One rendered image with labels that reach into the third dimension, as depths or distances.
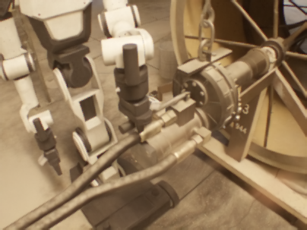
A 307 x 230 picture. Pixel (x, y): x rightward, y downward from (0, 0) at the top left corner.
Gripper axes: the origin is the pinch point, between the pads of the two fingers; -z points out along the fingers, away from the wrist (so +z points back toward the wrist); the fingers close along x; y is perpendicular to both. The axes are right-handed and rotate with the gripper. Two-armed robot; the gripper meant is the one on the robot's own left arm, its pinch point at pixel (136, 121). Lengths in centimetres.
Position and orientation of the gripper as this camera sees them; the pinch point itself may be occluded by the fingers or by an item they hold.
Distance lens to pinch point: 71.5
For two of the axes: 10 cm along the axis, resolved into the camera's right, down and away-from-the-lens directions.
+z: -0.4, -7.7, -6.3
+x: 6.6, 4.6, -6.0
